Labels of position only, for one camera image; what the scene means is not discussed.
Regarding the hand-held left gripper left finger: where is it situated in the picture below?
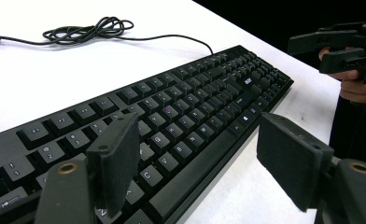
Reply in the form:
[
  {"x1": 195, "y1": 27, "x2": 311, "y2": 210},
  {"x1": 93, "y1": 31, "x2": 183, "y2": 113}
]
[{"x1": 86, "y1": 111, "x2": 141, "y2": 218}]

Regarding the black computer keyboard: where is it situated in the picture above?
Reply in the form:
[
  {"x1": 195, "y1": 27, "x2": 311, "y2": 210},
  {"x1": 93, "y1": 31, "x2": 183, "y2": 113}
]
[{"x1": 0, "y1": 45, "x2": 295, "y2": 224}]

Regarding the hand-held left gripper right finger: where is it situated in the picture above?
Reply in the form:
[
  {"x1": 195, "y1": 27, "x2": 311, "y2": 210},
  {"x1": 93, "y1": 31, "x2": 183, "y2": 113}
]
[{"x1": 256, "y1": 112, "x2": 334, "y2": 213}]

